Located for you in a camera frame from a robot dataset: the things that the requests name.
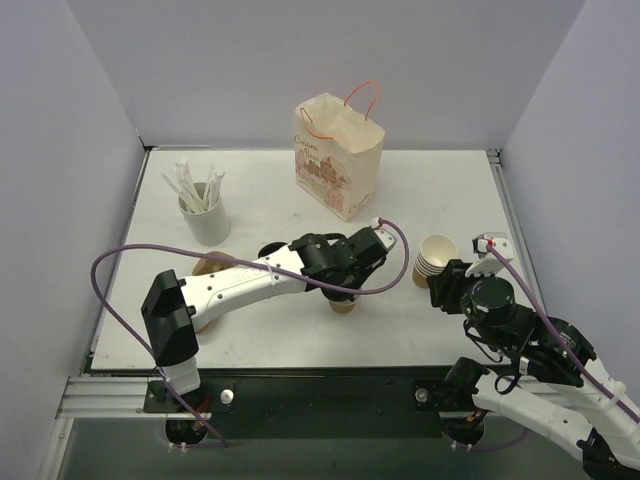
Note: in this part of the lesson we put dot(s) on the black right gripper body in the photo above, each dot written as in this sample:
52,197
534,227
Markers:
445,288

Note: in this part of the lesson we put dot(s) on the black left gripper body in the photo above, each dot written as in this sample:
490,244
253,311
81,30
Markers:
351,273

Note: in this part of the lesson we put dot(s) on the brown paper coffee cup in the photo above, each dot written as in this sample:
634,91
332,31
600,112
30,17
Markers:
344,306

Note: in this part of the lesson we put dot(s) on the printed paper takeout bag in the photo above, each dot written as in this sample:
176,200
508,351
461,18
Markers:
338,149

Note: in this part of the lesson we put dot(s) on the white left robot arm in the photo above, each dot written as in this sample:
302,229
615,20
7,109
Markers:
175,309

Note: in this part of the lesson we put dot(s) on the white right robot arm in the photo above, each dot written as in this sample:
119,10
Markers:
555,384

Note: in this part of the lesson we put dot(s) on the stack of brown paper cups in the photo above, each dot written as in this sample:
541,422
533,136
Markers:
432,257

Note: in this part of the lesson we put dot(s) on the white straw holder cup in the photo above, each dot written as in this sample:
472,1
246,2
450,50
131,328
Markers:
209,228

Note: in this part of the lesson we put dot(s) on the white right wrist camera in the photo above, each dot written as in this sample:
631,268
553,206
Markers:
493,249

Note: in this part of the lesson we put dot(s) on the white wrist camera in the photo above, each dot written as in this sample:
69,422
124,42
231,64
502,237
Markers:
493,249
388,239

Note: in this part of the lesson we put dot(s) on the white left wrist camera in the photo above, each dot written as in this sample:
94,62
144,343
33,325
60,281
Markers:
388,239

